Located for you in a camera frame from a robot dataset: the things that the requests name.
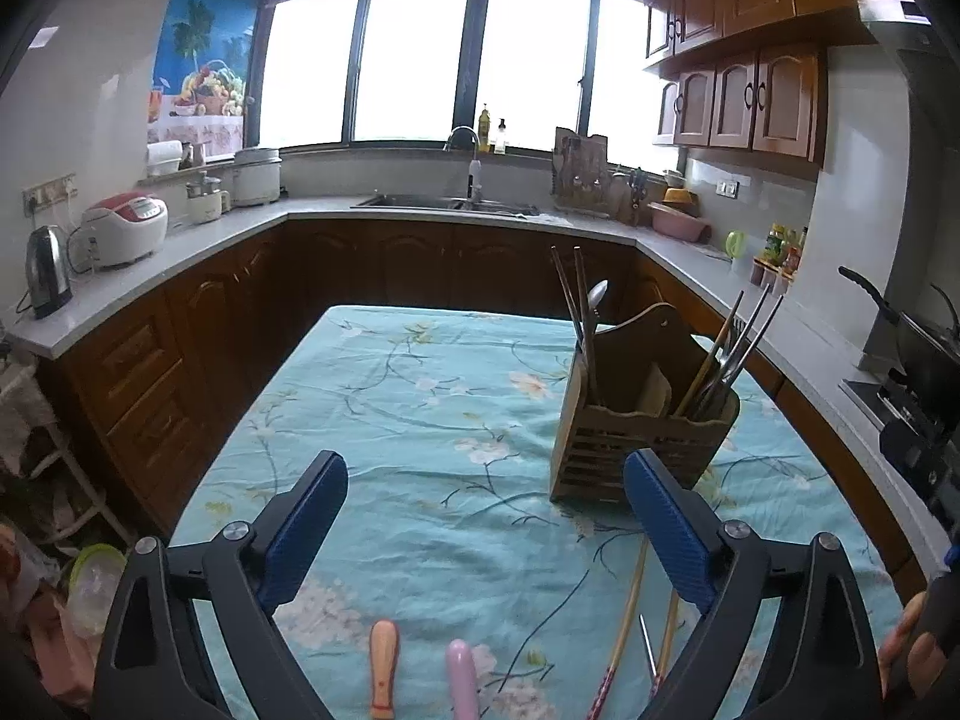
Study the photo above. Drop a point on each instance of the steel sink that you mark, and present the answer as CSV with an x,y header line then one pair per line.
x,y
442,202

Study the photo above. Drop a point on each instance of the white wall socket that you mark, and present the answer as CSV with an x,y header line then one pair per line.
x,y
726,187

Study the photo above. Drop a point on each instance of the green plastic cup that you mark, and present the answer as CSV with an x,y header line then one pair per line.
x,y
735,244

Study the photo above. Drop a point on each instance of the wooden utensil holder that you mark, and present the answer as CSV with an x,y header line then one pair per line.
x,y
600,450

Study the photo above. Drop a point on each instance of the wall power strip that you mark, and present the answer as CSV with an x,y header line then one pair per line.
x,y
49,193

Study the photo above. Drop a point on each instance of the dark condiment bottle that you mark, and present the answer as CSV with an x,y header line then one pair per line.
x,y
802,240

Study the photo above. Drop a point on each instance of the gas stove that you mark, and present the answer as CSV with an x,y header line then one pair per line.
x,y
862,394

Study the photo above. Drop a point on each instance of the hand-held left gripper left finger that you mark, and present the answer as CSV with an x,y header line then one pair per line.
x,y
304,532

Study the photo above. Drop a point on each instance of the dish soap bottle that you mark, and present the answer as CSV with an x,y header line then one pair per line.
x,y
500,139

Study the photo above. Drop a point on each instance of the yellow bowl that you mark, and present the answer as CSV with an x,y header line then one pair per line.
x,y
679,197

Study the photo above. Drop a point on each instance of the chrome faucet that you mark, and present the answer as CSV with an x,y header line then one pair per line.
x,y
469,157

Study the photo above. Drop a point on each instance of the round wooden cutting board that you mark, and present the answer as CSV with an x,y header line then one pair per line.
x,y
620,199

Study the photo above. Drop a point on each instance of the pink plastic basin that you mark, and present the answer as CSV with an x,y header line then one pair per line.
x,y
679,223

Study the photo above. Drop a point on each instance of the steel electric kettle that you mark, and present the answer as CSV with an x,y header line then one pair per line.
x,y
46,270

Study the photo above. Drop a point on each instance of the red condiment bottle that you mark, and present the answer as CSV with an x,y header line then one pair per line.
x,y
792,255

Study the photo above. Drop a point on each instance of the green capped condiment bottle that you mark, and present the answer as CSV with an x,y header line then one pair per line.
x,y
772,244

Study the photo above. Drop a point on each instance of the yellow oil bottle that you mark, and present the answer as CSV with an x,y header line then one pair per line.
x,y
485,131

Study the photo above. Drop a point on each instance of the person's right hand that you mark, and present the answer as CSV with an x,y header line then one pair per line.
x,y
919,660

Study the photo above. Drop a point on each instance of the green lidded plastic container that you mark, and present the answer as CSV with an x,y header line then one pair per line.
x,y
94,585

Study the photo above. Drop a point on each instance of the white storage rack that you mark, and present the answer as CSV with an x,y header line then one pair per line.
x,y
45,450

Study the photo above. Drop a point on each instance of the tropical fruit wall poster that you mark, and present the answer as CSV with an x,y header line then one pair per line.
x,y
202,52

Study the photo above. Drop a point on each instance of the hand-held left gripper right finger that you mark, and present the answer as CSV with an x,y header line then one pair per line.
x,y
667,532

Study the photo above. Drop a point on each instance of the red and white rice cooker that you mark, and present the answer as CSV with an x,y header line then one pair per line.
x,y
124,229

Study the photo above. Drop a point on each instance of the range hood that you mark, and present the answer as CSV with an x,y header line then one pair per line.
x,y
907,37

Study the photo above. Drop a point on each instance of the thin metal chopstick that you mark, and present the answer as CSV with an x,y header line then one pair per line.
x,y
646,641

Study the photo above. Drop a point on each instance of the metal spoon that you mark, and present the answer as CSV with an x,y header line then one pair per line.
x,y
598,296

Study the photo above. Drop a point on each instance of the teal floral tablecloth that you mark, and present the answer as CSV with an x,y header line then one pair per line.
x,y
420,480

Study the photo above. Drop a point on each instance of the light wooden chopstick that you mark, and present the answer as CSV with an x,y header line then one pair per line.
x,y
667,634
626,626

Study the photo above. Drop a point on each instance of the black wok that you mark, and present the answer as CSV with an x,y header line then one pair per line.
x,y
930,349

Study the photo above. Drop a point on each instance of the kitchen window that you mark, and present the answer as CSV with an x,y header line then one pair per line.
x,y
420,60

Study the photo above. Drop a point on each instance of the scissors holder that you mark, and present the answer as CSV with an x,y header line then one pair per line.
x,y
639,191

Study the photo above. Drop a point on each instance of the brown upper cabinets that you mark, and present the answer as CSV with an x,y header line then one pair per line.
x,y
772,97

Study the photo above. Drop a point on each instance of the wooden knife rack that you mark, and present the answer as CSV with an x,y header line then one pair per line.
x,y
577,165

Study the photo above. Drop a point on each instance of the yellow chopstick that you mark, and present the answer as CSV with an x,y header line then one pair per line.
x,y
712,352

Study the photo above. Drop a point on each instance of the small white pot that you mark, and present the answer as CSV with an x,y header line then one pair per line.
x,y
204,199

